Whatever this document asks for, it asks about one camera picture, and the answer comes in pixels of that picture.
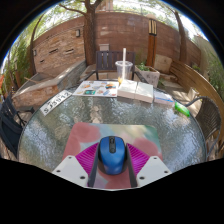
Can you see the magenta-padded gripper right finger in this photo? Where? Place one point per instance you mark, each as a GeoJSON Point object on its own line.
{"type": "Point", "coordinates": [153, 171]}

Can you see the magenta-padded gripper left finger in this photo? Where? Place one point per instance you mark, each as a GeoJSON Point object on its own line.
{"type": "Point", "coordinates": [70, 171]}

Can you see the blue computer mouse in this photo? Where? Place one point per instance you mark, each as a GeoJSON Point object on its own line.
{"type": "Point", "coordinates": [112, 155]}

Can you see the floral print mouse pad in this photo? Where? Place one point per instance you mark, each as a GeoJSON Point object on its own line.
{"type": "Point", "coordinates": [86, 135]}

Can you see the green plastic bottle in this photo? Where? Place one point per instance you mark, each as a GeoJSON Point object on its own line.
{"type": "Point", "coordinates": [182, 109]}

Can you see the white licence plate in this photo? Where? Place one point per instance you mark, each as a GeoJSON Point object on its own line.
{"type": "Point", "coordinates": [56, 102]}

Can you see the small thin pale book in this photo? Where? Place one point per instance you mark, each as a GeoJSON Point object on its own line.
{"type": "Point", "coordinates": [163, 98]}

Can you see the white book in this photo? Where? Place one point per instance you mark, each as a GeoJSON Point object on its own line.
{"type": "Point", "coordinates": [144, 92]}
{"type": "Point", "coordinates": [127, 89]}

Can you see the raised stone garden bed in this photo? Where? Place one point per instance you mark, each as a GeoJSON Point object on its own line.
{"type": "Point", "coordinates": [43, 90]}

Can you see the colourful picture magazine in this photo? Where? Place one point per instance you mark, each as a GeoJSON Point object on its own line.
{"type": "Point", "coordinates": [96, 88]}

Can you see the white square planter with plant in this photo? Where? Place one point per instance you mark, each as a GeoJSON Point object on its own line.
{"type": "Point", "coordinates": [150, 76]}

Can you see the curved wooden bench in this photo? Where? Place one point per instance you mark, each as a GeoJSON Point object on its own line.
{"type": "Point", "coordinates": [200, 86]}

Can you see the clear plastic cup with straw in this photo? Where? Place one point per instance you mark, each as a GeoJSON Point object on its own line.
{"type": "Point", "coordinates": [124, 70]}

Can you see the square stone slab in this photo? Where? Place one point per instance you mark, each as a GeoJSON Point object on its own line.
{"type": "Point", "coordinates": [163, 63]}

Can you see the dark slatted wooden chair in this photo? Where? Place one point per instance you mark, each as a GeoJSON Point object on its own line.
{"type": "Point", "coordinates": [106, 61]}

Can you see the slim tree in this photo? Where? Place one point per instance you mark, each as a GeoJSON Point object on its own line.
{"type": "Point", "coordinates": [181, 40]}

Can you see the large tree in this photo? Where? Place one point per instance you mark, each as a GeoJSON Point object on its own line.
{"type": "Point", "coordinates": [89, 36]}

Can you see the black wall lamp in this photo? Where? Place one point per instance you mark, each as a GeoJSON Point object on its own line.
{"type": "Point", "coordinates": [77, 32]}
{"type": "Point", "coordinates": [34, 52]}

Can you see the wooden garden lamp post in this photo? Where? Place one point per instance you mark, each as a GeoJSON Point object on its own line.
{"type": "Point", "coordinates": [151, 46]}

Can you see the grey wall box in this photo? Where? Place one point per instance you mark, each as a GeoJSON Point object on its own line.
{"type": "Point", "coordinates": [104, 47]}

